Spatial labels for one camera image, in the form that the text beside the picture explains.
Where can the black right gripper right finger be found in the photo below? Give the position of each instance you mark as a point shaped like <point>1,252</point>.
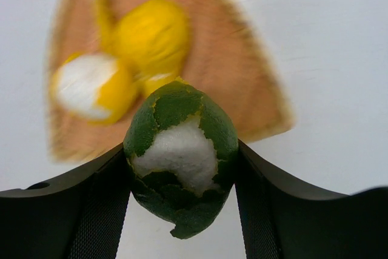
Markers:
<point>283,216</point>

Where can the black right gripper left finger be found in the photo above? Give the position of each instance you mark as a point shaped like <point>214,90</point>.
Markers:
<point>79,214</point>

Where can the green peeled fake lime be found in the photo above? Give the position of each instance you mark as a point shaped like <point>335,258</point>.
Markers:
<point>182,149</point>

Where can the yellow peeled fake lemon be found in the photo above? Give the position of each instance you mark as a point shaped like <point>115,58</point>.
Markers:
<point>97,87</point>

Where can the yellow fake pear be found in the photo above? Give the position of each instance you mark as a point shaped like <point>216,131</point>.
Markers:
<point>153,39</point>

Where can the woven bamboo fruit bowl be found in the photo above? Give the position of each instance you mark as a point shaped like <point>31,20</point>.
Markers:
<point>227,61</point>

